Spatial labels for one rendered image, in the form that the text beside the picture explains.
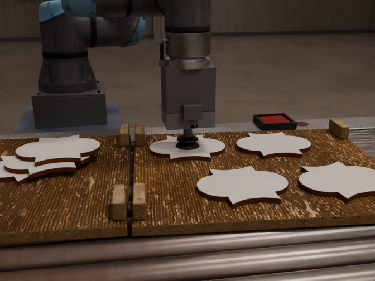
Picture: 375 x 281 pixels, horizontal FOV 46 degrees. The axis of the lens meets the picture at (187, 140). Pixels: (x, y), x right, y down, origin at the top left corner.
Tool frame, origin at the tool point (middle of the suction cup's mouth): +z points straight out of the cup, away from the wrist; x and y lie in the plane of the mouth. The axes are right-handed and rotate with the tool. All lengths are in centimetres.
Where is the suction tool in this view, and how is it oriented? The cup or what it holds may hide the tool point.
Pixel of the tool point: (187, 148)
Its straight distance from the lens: 79.8
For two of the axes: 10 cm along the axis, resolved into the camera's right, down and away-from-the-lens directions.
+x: -1.9, -3.3, 9.2
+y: 9.8, -0.7, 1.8
